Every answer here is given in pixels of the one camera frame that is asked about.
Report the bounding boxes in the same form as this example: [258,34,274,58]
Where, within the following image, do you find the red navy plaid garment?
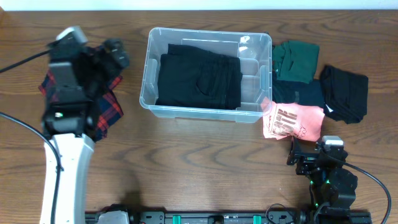
[39,69,123,141]

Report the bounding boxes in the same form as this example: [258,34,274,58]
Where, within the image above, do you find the black garment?
[320,65,369,124]

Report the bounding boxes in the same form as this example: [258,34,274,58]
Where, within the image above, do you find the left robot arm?
[39,37,129,223]

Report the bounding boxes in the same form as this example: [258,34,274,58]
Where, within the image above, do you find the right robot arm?
[287,136,358,210]

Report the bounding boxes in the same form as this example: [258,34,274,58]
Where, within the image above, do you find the clear plastic storage container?
[139,27,272,123]

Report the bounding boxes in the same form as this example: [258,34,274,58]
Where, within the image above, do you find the black folded pants in container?
[156,44,243,110]

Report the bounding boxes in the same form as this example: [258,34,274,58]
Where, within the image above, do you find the pink printed folded shirt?
[261,98,325,142]

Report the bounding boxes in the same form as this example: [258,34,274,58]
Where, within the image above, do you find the dark teal folded garment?
[272,72,325,108]

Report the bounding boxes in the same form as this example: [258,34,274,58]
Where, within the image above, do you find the green folded garment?
[272,40,320,84]

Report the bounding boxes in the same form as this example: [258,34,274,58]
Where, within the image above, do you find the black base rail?
[84,205,372,224]

